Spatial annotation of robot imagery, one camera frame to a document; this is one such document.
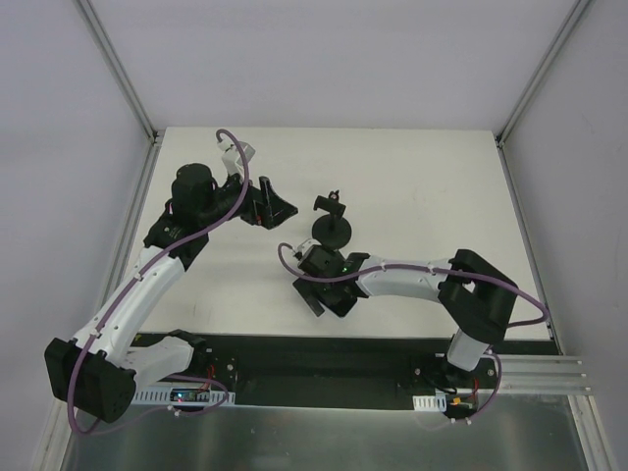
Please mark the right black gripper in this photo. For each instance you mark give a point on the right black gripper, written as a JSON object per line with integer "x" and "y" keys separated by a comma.
{"x": 323, "y": 295}

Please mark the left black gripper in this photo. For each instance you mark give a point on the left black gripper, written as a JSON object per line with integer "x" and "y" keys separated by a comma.
{"x": 262, "y": 202}

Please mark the blue smartphone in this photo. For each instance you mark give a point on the blue smartphone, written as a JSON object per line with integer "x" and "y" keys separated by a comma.
{"x": 337, "y": 298}

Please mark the black phone stand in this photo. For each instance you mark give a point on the black phone stand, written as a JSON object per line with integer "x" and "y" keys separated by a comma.
{"x": 332, "y": 230}

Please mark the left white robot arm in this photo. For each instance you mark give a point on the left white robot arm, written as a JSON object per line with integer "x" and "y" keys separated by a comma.
{"x": 96, "y": 371}

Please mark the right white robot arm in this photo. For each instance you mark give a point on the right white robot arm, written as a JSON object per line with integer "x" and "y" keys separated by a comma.
{"x": 477, "y": 297}

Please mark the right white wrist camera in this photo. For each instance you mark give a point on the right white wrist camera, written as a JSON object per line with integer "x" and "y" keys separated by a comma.
{"x": 306, "y": 247}

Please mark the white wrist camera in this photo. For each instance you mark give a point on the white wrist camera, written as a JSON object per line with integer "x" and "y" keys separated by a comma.
{"x": 231, "y": 157}
{"x": 306, "y": 247}

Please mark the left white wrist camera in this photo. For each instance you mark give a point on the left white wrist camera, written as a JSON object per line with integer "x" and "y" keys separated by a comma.
{"x": 231, "y": 157}

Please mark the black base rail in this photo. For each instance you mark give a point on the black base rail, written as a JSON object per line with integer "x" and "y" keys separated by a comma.
{"x": 338, "y": 373}

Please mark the right white cable duct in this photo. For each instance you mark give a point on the right white cable duct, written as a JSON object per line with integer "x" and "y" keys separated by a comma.
{"x": 430, "y": 403}

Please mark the white cable duct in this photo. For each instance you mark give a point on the white cable duct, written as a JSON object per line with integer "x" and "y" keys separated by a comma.
{"x": 430, "y": 403}
{"x": 181, "y": 396}

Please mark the left white cable duct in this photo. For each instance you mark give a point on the left white cable duct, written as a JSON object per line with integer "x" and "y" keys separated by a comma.
{"x": 181, "y": 396}

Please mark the aluminium frame rail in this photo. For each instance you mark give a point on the aluminium frame rail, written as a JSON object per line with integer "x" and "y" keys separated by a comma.
{"x": 544, "y": 375}

